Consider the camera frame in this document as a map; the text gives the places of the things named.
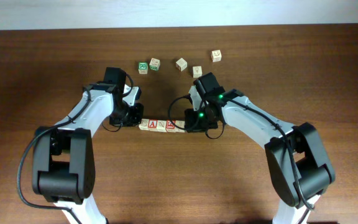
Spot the wooden J block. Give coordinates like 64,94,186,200
175,120,186,133

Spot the wooden block far right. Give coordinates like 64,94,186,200
211,50,222,62

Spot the red A letter block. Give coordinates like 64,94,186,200
147,119,158,131

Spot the wooden block bulb drawing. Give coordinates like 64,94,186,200
193,66,203,78

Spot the green R letter block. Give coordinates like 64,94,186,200
138,62,149,74

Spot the wooden block circle drawing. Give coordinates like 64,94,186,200
175,58,188,72

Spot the wooden block with drawing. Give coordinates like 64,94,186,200
139,118,149,131

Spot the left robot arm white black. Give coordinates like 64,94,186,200
32,67,144,223

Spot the green edged wooden block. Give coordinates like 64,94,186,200
149,58,160,71

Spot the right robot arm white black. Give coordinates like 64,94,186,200
185,73,336,223

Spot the red E letter block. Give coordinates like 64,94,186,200
165,120,176,133

